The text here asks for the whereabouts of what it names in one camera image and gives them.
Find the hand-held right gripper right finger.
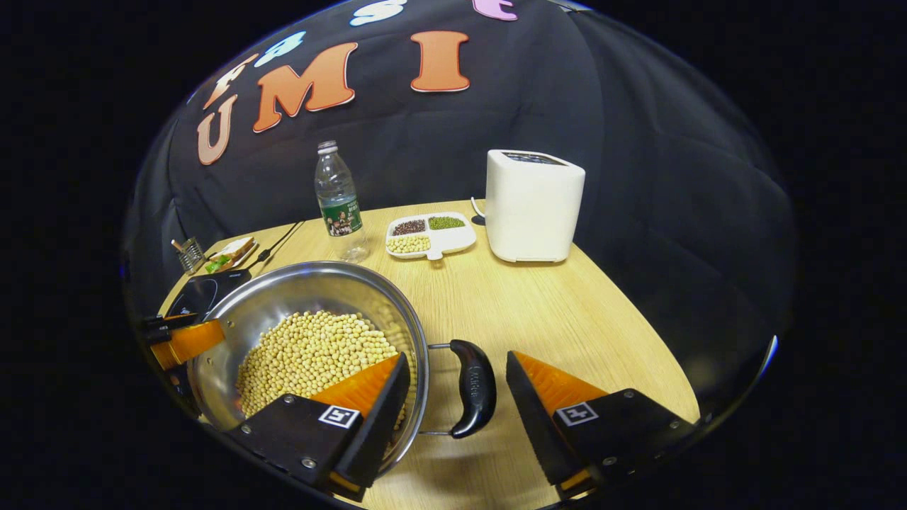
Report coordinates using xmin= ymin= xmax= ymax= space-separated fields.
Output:
xmin=505 ymin=350 xmax=699 ymax=500

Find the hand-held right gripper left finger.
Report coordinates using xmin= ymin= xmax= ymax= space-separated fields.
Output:
xmin=227 ymin=352 xmax=412 ymax=502

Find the black induction cooktop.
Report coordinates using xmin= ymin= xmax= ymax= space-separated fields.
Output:
xmin=164 ymin=268 xmax=252 ymax=319

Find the steel pot with black handle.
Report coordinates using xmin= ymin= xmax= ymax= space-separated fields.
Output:
xmin=188 ymin=261 xmax=498 ymax=475

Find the pile of yellow soybeans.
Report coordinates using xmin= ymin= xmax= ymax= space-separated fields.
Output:
xmin=235 ymin=310 xmax=401 ymax=419

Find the plate with sandwich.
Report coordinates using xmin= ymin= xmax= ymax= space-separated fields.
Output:
xmin=204 ymin=236 xmax=259 ymax=275

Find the white divided dish of beans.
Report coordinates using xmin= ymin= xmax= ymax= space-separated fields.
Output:
xmin=385 ymin=212 xmax=478 ymax=261

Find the clear plastic water bottle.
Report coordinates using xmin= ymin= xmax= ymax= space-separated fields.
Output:
xmin=315 ymin=140 xmax=371 ymax=264

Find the white toaster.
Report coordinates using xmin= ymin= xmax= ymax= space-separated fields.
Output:
xmin=485 ymin=149 xmax=586 ymax=264

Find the metal wire holder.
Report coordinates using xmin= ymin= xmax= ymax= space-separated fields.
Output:
xmin=170 ymin=237 xmax=207 ymax=276

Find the thin black power cable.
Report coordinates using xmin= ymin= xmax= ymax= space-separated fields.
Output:
xmin=244 ymin=220 xmax=307 ymax=273

